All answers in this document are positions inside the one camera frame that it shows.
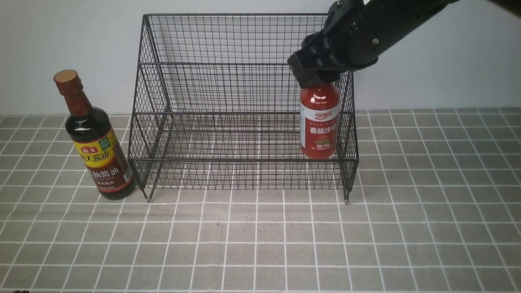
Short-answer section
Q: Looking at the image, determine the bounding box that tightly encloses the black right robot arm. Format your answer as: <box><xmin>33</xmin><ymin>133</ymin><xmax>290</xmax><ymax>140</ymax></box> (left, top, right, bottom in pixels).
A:
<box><xmin>288</xmin><ymin>0</ymin><xmax>452</xmax><ymax>89</ymax></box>

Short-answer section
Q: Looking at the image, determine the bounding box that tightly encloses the black wire mesh shelf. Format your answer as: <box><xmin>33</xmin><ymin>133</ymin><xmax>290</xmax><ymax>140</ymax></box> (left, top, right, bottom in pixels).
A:
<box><xmin>128</xmin><ymin>13</ymin><xmax>359</xmax><ymax>200</ymax></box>

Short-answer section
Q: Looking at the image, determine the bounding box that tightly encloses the red ketchup squeeze bottle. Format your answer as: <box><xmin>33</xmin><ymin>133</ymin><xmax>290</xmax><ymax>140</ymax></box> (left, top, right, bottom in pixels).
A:
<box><xmin>300</xmin><ymin>83</ymin><xmax>340</xmax><ymax>160</ymax></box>

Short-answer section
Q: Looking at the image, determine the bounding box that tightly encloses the dark soy sauce bottle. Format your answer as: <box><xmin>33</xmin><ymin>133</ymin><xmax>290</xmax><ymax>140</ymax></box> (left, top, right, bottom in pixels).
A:
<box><xmin>53</xmin><ymin>69</ymin><xmax>135</xmax><ymax>200</ymax></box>

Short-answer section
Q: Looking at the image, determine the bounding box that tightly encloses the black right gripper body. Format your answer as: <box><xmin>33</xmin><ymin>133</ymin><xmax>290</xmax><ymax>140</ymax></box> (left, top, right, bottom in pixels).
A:
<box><xmin>304</xmin><ymin>0</ymin><xmax>391</xmax><ymax>71</ymax></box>

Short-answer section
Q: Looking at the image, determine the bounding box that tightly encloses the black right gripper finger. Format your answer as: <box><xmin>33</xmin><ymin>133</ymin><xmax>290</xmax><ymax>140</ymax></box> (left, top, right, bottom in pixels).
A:
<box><xmin>287</xmin><ymin>43</ymin><xmax>346</xmax><ymax>89</ymax></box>

